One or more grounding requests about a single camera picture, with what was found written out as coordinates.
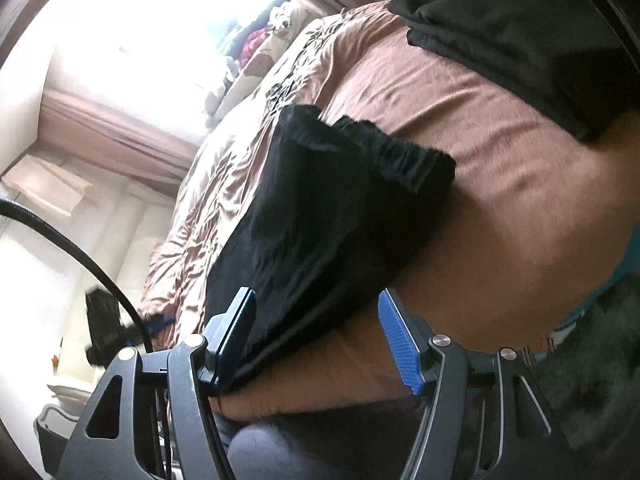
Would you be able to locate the beige bedspread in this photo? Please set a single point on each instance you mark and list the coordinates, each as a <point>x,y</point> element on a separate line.
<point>280,75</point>

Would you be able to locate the red cloth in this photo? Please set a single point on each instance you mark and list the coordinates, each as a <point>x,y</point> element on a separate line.
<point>254,45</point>

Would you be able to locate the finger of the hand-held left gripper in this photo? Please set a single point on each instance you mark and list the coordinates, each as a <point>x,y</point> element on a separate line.
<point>159,322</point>

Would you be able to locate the striped teal cloth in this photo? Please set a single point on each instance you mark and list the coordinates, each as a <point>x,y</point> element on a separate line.
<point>565,332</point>

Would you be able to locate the beige plush toy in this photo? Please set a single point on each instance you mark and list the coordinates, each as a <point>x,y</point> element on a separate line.
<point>245,80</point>

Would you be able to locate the white plush toy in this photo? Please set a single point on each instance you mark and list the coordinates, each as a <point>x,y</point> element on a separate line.
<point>282,17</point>

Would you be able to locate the beige box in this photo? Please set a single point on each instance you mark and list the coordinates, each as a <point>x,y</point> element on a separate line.
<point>47,185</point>

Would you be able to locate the black thin pants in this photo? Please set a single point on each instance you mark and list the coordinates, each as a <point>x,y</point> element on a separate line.
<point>320,240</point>

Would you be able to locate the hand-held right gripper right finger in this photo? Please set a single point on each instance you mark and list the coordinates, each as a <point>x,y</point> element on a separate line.
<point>397,340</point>

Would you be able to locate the black fuzzy pants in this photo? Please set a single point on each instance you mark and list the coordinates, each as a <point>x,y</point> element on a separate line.
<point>600,385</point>

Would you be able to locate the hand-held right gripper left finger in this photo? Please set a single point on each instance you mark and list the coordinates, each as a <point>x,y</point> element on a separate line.
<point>235,332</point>

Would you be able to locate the bright window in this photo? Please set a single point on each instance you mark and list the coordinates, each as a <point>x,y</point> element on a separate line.
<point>165,25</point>

